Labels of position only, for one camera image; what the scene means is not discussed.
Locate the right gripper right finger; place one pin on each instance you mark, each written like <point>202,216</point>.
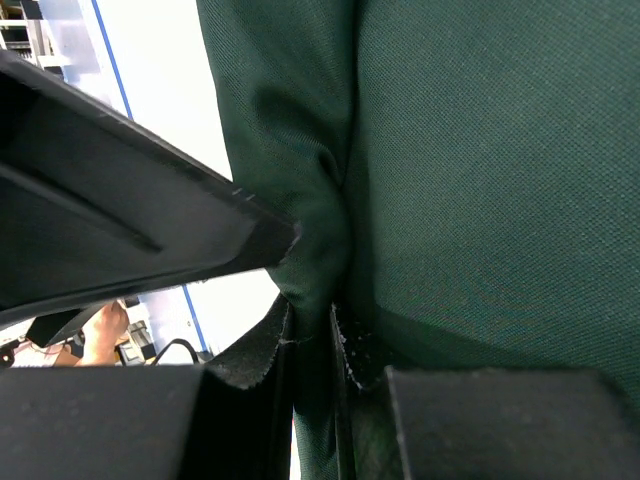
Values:
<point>394,421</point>

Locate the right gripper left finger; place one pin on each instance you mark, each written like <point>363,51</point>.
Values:
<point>230,418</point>

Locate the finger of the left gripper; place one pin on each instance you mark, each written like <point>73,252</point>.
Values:
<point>95,207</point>

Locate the dark green cloth napkin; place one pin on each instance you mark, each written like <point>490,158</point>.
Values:
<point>465,173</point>

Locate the person bare forearm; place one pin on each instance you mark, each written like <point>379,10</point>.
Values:
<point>102,333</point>

